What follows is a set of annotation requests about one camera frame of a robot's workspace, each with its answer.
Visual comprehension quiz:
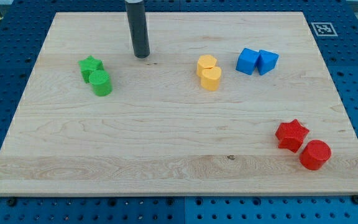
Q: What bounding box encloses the light wooden board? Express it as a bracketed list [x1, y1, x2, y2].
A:
[0, 12, 358, 197]

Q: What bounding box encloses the green star block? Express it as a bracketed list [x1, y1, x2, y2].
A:
[78, 55, 104, 83]

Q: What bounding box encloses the blue triangle block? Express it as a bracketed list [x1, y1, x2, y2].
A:
[257, 50, 279, 75]

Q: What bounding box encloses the white fiducial marker tag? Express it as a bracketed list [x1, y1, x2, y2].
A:
[311, 22, 337, 37]

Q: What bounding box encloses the yellow pentagon block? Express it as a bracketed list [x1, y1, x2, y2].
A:
[196, 55, 218, 77]

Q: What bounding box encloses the green cylinder block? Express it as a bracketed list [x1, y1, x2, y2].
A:
[89, 70, 112, 96]

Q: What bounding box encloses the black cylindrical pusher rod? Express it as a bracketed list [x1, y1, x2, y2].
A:
[124, 0, 150, 58]

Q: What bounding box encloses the red star block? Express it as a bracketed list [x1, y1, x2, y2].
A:
[275, 119, 310, 153]

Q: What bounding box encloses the yellow heart block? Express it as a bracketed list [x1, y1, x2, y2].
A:
[200, 67, 222, 91]

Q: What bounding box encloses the red cylinder block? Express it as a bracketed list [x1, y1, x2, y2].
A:
[300, 139, 332, 170]

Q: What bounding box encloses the blue cube block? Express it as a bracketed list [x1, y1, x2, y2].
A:
[236, 48, 259, 75]

